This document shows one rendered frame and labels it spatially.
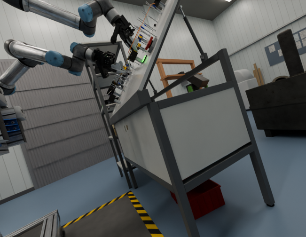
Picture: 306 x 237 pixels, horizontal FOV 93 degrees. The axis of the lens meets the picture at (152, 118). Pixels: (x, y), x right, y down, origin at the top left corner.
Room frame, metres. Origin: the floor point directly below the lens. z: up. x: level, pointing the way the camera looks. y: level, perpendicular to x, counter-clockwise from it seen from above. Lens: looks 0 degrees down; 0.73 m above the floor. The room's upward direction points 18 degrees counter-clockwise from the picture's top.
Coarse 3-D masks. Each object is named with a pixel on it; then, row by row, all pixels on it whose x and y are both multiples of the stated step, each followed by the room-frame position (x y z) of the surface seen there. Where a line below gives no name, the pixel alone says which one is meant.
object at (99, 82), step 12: (108, 48) 2.01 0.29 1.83; (120, 48) 1.95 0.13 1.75; (108, 72) 1.86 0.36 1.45; (96, 84) 1.75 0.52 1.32; (108, 84) 2.27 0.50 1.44; (120, 84) 2.43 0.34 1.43; (96, 96) 2.26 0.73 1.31; (108, 120) 1.75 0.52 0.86; (108, 132) 2.26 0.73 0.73; (120, 156) 1.75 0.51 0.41; (120, 168) 2.26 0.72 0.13; (132, 168) 1.79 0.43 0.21
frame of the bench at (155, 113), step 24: (192, 96) 0.74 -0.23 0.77; (240, 96) 0.87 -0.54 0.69; (120, 144) 1.69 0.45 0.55; (168, 144) 0.65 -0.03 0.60; (144, 168) 1.05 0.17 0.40; (168, 168) 0.66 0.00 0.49; (216, 168) 0.74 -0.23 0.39; (264, 168) 0.88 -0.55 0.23; (264, 192) 0.88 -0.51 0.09; (192, 216) 0.65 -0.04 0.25
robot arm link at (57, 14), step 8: (8, 0) 0.73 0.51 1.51; (16, 0) 0.74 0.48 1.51; (24, 0) 0.75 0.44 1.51; (32, 0) 0.77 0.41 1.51; (40, 0) 0.79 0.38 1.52; (24, 8) 0.77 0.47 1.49; (32, 8) 0.78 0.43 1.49; (40, 8) 0.79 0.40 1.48; (48, 8) 0.80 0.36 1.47; (56, 8) 0.81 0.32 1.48; (48, 16) 0.82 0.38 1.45; (56, 16) 0.82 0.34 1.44; (64, 16) 0.83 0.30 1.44; (72, 16) 0.84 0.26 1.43; (64, 24) 0.87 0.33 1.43; (72, 24) 0.86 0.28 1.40; (80, 24) 0.87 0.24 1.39; (88, 32) 0.91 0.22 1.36
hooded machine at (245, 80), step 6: (234, 72) 4.69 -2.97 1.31; (240, 72) 4.54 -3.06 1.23; (246, 72) 4.63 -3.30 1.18; (240, 78) 4.58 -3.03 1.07; (246, 78) 4.52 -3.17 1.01; (252, 78) 4.66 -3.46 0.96; (240, 84) 4.59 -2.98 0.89; (246, 84) 4.44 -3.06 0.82; (252, 84) 4.54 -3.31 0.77; (240, 90) 4.64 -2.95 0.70; (246, 96) 4.54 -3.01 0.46; (246, 102) 4.58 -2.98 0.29; (246, 108) 4.63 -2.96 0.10
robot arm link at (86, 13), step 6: (96, 0) 0.79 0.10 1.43; (84, 6) 0.76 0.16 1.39; (90, 6) 0.77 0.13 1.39; (96, 6) 0.79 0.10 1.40; (78, 12) 0.78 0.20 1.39; (84, 12) 0.76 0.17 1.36; (90, 12) 0.77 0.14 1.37; (96, 12) 0.79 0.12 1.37; (102, 12) 0.82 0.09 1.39; (84, 18) 0.79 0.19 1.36; (90, 18) 0.79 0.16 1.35; (96, 18) 0.83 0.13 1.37; (90, 24) 0.85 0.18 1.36
